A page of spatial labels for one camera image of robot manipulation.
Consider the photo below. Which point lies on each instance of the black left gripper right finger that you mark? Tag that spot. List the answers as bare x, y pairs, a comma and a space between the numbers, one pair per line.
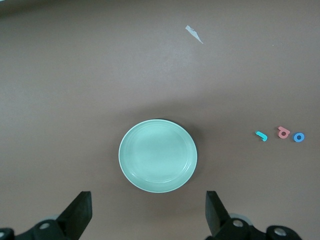
217, 220

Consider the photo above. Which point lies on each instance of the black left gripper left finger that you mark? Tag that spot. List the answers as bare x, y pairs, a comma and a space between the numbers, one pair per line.
75, 220

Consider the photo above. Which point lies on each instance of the teal letter r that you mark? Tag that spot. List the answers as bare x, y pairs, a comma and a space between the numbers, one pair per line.
262, 137

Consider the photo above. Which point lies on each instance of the red letter p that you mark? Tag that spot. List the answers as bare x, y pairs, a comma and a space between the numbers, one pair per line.
280, 129

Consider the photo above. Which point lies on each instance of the blue letter o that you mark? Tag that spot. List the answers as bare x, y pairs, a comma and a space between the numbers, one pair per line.
295, 137

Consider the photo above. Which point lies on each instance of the pale green plate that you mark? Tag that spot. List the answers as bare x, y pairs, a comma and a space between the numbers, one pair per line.
157, 156

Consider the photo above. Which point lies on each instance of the brown table cover sheet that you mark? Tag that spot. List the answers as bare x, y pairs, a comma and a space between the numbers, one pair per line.
100, 75

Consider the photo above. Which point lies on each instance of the white paper scrap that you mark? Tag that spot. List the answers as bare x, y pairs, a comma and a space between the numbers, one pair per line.
193, 33

